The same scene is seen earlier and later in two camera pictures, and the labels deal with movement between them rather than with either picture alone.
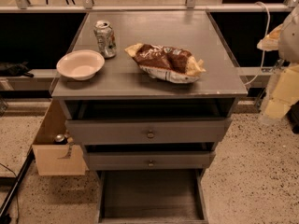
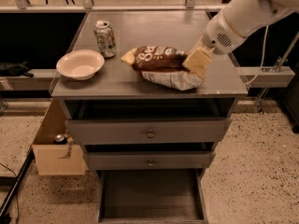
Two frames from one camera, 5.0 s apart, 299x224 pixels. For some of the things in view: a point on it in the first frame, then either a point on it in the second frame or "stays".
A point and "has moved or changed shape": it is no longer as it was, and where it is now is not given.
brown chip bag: (165, 63) has moved or changed shape
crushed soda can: (106, 38) stays
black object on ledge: (8, 69) stays
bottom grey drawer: (150, 196) stays
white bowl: (80, 64) stays
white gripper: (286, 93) to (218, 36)
